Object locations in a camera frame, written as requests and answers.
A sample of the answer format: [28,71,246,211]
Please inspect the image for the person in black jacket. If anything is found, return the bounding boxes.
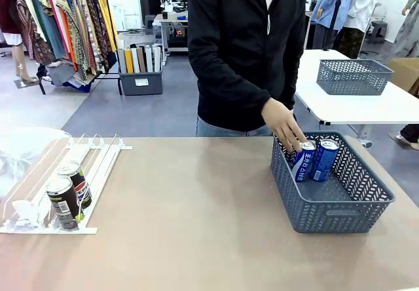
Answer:
[187,0,310,138]

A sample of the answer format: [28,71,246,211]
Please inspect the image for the yellow hanging garment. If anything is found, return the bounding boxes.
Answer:
[92,0,118,54]

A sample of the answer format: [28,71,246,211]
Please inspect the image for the grey plastic storage bin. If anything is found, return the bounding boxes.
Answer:
[118,69,164,96]

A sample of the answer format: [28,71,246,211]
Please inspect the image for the person's right forearm black sleeve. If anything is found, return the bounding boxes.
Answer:
[197,71,272,123]

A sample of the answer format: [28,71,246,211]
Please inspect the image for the black beverage can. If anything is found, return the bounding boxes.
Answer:
[45,176,81,231]

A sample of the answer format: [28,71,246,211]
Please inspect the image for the white coat on mannequin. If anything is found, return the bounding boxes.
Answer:
[343,0,382,33]

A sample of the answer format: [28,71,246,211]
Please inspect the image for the beige green patterned garment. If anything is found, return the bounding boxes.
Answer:
[55,0,99,76]

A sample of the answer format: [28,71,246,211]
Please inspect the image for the white can dispenser rack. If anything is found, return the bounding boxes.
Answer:
[0,133,134,235]

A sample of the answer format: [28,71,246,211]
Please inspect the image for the dark patterned hanging garment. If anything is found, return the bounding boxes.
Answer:
[78,0,111,74]

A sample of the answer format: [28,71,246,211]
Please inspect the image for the grey plastic woven basket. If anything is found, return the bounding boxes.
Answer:
[316,58,394,96]
[270,131,396,235]

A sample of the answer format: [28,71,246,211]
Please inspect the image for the black Pepsi can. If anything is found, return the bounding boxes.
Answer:
[57,160,94,210]

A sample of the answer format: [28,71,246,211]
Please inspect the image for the blue Pocari Sweat can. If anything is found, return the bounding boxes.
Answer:
[309,139,340,183]
[292,140,318,184]

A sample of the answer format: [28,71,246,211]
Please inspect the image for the grey metal workbench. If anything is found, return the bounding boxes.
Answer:
[153,12,190,56]

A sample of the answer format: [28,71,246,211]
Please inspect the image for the brown patterned hanging garment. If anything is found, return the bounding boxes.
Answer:
[16,0,56,66]

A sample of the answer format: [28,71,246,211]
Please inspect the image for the orange hanging garment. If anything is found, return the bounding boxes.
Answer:
[60,9,79,72]

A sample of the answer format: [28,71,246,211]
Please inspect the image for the person's left forearm black sleeve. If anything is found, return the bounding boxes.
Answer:
[283,48,304,111]

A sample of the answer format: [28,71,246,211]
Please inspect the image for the mannequin legs with shoes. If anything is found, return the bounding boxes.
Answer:
[12,43,39,84]

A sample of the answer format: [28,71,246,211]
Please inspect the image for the brown cardboard box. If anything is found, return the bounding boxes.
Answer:
[388,57,419,98]

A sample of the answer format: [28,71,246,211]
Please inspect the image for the white sample board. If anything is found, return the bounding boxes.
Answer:
[130,47,141,74]

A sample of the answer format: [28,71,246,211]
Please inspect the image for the maroon hanging garment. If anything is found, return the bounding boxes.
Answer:
[0,0,22,35]

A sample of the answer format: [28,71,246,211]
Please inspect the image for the brown sample board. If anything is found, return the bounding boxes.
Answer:
[136,47,147,73]

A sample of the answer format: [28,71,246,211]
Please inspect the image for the yellow sample board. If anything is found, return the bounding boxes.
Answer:
[124,48,134,74]

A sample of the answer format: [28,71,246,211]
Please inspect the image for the grey folded cloth pile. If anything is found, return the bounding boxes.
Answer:
[45,60,78,87]

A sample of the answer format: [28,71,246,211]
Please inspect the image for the white side table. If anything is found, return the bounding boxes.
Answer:
[294,48,419,149]

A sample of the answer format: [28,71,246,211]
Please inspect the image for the black plastic stool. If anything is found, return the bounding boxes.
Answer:
[368,20,389,45]

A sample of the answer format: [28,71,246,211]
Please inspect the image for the person's right hand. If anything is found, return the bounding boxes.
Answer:
[261,97,308,155]

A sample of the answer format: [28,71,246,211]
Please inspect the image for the light grey sample board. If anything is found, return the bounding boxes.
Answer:
[145,45,155,73]
[152,44,162,73]

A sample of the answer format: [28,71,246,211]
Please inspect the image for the teal hanging garment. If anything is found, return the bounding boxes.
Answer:
[27,0,67,61]

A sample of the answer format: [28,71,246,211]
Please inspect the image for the black stand pole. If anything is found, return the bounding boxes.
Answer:
[322,0,348,51]

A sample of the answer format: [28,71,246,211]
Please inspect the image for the white dispenser pusher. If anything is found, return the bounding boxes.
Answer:
[12,199,43,222]

